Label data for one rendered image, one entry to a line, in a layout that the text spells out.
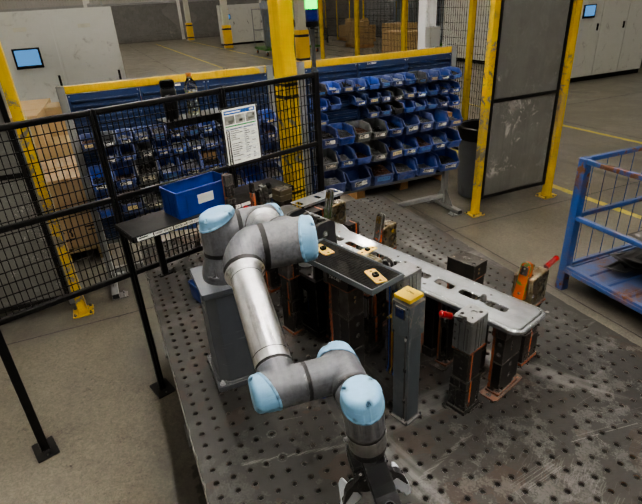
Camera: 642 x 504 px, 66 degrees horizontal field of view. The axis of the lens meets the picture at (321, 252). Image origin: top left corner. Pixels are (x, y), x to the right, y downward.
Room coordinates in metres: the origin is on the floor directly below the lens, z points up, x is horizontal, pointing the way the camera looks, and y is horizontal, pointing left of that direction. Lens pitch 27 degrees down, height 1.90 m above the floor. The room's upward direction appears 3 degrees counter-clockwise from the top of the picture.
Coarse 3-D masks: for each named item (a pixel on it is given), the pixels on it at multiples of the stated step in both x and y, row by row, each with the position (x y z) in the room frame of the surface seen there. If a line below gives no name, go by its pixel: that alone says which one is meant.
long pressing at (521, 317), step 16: (288, 208) 2.29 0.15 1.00; (336, 224) 2.06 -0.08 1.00; (352, 240) 1.88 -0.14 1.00; (368, 240) 1.87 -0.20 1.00; (384, 256) 1.72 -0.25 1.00; (400, 256) 1.71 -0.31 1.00; (432, 272) 1.57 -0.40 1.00; (448, 272) 1.56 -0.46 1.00; (432, 288) 1.46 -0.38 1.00; (448, 288) 1.45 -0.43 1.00; (464, 288) 1.45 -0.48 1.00; (480, 288) 1.44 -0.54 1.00; (448, 304) 1.36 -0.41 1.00; (464, 304) 1.35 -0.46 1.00; (480, 304) 1.34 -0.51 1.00; (512, 304) 1.33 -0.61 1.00; (528, 304) 1.33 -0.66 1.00; (496, 320) 1.25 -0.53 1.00; (512, 320) 1.25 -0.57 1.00; (528, 320) 1.24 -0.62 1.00
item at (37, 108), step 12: (24, 108) 5.53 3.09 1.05; (36, 108) 5.48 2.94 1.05; (48, 108) 5.47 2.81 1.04; (60, 108) 5.50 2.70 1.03; (12, 120) 5.00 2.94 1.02; (48, 132) 5.39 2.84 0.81; (60, 132) 5.48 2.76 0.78; (36, 144) 5.04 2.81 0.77; (48, 144) 5.10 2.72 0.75; (48, 156) 5.07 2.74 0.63; (60, 156) 5.11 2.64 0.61
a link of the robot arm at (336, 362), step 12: (324, 348) 0.79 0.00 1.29; (336, 348) 0.78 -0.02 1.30; (348, 348) 0.79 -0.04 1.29; (312, 360) 0.75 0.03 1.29; (324, 360) 0.75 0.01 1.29; (336, 360) 0.75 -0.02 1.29; (348, 360) 0.75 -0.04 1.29; (312, 372) 0.72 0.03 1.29; (324, 372) 0.72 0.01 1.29; (336, 372) 0.72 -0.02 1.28; (348, 372) 0.72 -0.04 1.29; (360, 372) 0.72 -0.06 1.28; (312, 384) 0.71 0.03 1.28; (324, 384) 0.71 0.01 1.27; (336, 384) 0.70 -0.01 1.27; (324, 396) 0.71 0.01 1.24
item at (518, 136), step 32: (512, 0) 4.42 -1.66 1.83; (544, 0) 4.56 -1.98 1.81; (576, 0) 4.69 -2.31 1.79; (512, 32) 4.43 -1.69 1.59; (544, 32) 4.58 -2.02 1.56; (576, 32) 4.71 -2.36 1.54; (512, 64) 4.45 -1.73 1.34; (544, 64) 4.61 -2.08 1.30; (512, 96) 4.48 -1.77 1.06; (544, 96) 4.64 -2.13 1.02; (480, 128) 4.36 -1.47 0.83; (512, 128) 4.52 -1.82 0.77; (544, 128) 4.67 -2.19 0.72; (480, 160) 4.34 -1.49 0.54; (512, 160) 4.54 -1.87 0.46; (544, 160) 4.69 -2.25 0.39; (480, 192) 4.36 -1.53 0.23; (544, 192) 4.70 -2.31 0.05
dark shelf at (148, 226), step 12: (264, 180) 2.66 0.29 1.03; (276, 180) 2.64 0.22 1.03; (240, 192) 2.48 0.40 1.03; (240, 204) 2.33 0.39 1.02; (144, 216) 2.22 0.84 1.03; (156, 216) 2.21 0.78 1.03; (168, 216) 2.20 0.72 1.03; (192, 216) 2.18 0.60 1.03; (120, 228) 2.09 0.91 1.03; (132, 228) 2.08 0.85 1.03; (144, 228) 2.07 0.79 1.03; (156, 228) 2.06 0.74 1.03; (168, 228) 2.08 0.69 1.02; (132, 240) 1.98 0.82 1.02
